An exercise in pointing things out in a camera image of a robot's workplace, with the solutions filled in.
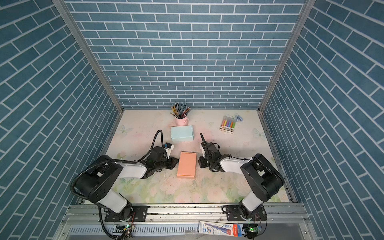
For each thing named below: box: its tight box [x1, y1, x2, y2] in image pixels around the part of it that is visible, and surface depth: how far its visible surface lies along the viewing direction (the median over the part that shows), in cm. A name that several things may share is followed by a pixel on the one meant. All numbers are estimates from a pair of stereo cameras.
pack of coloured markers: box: [219, 116, 236, 134], surface depth 113 cm
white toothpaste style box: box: [198, 220, 243, 237], surface depth 71 cm
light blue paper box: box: [171, 125, 194, 142], surface depth 104 cm
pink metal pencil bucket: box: [175, 116, 189, 126], surface depth 104 cm
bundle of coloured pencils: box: [170, 102, 191, 119], surface depth 106 cm
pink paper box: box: [176, 151, 197, 179], surface depth 90 cm
